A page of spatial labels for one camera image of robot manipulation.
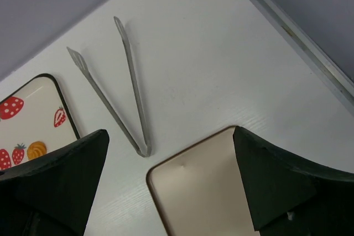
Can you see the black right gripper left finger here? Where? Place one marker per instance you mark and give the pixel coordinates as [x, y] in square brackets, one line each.
[53, 194]

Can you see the strawberry print tray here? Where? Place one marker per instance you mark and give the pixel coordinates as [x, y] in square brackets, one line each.
[37, 111]

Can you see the orange swirl cookie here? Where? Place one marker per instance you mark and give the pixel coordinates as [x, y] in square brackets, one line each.
[36, 149]

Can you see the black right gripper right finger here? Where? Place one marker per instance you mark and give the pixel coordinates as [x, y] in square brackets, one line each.
[291, 195]

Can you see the steel serving tongs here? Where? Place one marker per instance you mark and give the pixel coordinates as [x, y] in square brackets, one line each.
[145, 150]

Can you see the gold tin lid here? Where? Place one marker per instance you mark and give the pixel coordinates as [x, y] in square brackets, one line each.
[199, 190]

